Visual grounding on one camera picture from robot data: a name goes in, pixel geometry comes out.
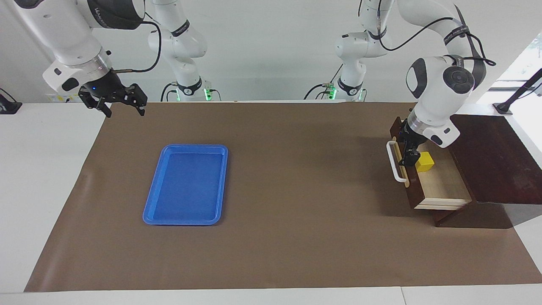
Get blue plastic tray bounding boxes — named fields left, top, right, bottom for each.
left=142, top=144, right=229, bottom=226

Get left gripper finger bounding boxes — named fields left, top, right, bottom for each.
left=397, top=143, right=420, bottom=168

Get brown paper table mat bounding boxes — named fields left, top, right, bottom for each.
left=24, top=102, right=542, bottom=293

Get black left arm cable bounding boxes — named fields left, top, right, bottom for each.
left=360, top=0, right=497, bottom=68

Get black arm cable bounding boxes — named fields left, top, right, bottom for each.
left=360, top=0, right=497, bottom=68
left=114, top=17, right=163, bottom=73

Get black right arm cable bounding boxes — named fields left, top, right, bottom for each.
left=114, top=17, right=163, bottom=73

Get black tabletop device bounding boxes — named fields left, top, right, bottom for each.
left=0, top=88, right=23, bottom=114

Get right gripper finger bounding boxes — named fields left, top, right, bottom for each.
left=123, top=83, right=148, bottom=116
left=78, top=89, right=113, bottom=119

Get white drawer handle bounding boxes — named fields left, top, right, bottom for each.
left=386, top=141, right=408, bottom=183

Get dark wooden drawer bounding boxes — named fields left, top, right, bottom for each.
left=390, top=116, right=473, bottom=211

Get black clamp stand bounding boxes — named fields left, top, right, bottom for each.
left=492, top=68, right=542, bottom=116

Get yellow cube block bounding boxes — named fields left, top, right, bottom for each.
left=415, top=151, right=435, bottom=173

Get dark wooden cabinet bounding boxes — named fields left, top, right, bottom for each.
left=429, top=114, right=542, bottom=229

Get white wall socket box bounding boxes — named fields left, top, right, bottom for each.
left=45, top=82, right=88, bottom=103

